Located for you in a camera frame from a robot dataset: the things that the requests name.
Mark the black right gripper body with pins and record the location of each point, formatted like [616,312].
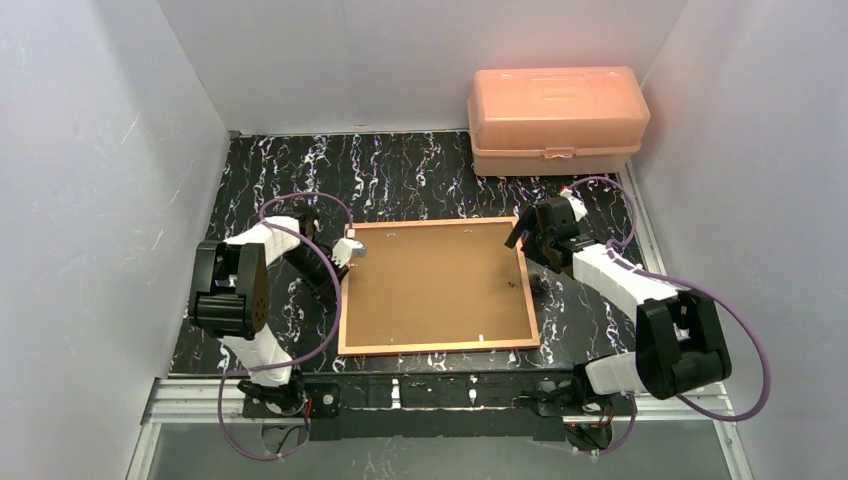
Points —
[536,237]

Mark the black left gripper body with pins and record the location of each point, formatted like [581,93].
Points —
[318,270]

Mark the brown cardboard backing board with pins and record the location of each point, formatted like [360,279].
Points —
[430,285]

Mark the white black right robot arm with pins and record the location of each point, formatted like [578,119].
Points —
[679,341]

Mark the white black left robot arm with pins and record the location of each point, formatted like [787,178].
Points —
[230,296]

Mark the pink plastic storage box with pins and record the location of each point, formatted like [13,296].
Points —
[555,121]

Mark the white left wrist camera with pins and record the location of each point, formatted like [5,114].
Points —
[347,247]

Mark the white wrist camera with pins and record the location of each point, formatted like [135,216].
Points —
[577,205]
[347,247]

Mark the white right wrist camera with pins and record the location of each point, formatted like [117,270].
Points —
[577,205]

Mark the aluminium mounting rail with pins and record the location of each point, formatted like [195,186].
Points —
[193,400]

